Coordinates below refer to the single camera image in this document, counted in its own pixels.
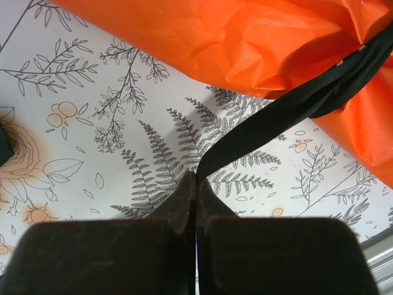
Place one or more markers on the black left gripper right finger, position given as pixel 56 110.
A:
pixel 276 261

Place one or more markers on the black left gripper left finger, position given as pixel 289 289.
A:
pixel 107 261

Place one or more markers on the black printed ribbon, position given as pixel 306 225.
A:
pixel 245 130

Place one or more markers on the orange wrapping paper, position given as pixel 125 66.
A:
pixel 215 40

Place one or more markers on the aluminium grooved base rails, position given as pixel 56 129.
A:
pixel 380 267

